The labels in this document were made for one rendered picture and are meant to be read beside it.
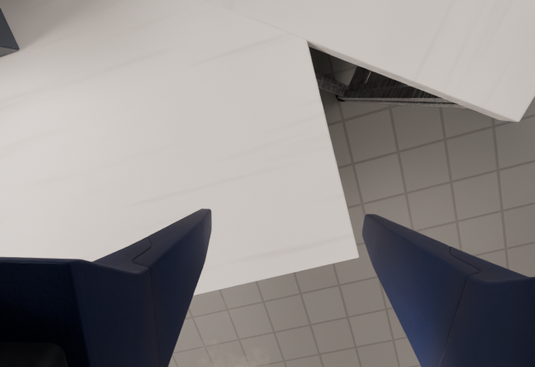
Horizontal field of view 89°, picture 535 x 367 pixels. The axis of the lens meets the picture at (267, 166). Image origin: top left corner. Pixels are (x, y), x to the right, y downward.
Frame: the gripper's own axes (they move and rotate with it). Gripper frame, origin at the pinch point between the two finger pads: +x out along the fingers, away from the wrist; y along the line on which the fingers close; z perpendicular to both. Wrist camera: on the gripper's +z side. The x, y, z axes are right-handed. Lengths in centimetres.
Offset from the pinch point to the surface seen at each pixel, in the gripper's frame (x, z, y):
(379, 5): 26.8, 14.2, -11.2
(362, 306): 104, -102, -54
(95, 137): 28.1, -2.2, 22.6
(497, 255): 102, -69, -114
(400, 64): 26.3, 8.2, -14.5
